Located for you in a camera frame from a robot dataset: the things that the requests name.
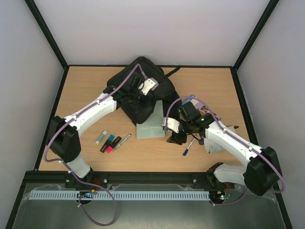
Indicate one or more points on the blue capped white pen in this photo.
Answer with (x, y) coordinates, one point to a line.
(189, 146)

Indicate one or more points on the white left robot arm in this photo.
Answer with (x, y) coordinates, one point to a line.
(64, 133)

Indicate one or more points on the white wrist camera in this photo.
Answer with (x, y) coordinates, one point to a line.
(170, 124)
(149, 84)

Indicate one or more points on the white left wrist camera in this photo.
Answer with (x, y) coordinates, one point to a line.
(149, 84)

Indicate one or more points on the blue highlighter marker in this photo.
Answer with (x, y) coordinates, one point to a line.
(109, 140)

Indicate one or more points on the light blue slotted cable duct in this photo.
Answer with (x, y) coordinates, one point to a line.
(120, 195)

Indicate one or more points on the black marker pen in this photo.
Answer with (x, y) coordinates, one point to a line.
(113, 144)

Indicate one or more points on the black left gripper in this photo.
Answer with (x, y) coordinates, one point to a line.
(148, 98)

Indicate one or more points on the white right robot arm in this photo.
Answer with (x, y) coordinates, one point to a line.
(259, 170)

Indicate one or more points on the white green glue stick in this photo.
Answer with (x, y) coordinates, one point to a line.
(101, 137)

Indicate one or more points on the grey-green notebook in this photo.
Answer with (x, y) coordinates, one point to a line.
(152, 127)

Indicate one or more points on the pink highlighter marker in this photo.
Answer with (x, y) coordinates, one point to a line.
(108, 149)

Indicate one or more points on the dog picture book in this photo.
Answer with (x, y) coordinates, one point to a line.
(200, 107)

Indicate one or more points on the grey white pen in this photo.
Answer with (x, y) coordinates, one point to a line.
(122, 141)

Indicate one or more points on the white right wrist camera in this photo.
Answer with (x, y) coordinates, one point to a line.
(170, 124)

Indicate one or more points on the black student backpack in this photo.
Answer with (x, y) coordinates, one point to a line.
(138, 113)

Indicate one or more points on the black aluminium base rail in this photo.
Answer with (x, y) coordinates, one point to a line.
(199, 180)

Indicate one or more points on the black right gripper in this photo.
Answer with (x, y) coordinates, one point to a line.
(179, 134)

